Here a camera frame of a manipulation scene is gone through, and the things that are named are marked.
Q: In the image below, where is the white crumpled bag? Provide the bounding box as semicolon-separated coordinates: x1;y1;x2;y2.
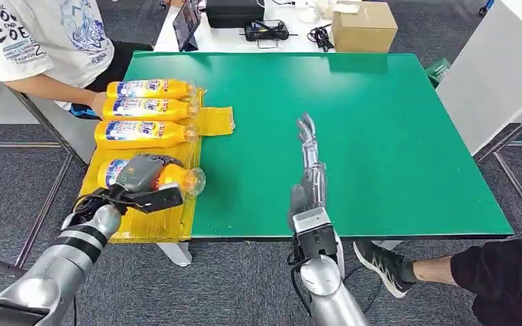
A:
294;0;338;24

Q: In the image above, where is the person's hand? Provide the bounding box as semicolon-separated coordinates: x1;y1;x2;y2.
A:
90;91;109;119

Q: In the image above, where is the steel bench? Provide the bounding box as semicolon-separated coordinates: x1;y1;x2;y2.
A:
0;47;86;278

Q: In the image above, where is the orange drink bottle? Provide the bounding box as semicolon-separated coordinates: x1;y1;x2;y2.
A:
97;155;207;196
94;119;199;150
102;96;201;122
106;78;198;100

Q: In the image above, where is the white desk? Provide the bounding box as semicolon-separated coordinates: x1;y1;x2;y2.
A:
154;0;366;54

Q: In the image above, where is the yellow plastic sheet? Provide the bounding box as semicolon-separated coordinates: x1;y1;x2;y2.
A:
78;88;236;245

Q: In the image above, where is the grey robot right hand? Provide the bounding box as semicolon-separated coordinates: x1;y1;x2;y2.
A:
287;112;330;221

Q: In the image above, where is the black controller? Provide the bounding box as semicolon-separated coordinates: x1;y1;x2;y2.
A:
243;20;299;50

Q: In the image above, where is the green table mat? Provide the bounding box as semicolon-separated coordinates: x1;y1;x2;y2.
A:
123;52;514;238

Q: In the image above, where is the black case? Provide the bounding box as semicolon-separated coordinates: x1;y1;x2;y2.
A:
205;0;266;29

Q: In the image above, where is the black cable bundle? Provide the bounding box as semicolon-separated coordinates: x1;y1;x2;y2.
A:
307;24;335;52

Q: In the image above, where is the white side table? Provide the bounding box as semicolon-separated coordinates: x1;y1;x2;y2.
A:
435;0;522;244

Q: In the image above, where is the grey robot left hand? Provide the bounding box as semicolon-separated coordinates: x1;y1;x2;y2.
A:
107;153;184;203

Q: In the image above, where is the brown cardboard box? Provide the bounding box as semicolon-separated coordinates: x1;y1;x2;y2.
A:
331;1;399;54

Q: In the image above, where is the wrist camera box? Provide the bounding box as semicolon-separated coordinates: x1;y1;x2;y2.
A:
291;206;339;261
126;185;186;215

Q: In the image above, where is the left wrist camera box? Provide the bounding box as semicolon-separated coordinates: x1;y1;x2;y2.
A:
126;185;186;215

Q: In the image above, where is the person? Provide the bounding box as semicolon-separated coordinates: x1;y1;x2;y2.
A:
0;0;154;122

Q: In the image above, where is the person's leg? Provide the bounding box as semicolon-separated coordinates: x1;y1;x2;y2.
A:
353;239;522;326

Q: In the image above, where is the small green box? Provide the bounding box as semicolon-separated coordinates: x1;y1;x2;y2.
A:
425;57;452;88

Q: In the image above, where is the dark tablet on stand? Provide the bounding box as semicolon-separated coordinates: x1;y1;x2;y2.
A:
172;0;203;52

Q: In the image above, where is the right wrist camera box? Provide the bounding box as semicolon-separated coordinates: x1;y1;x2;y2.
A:
291;206;339;261

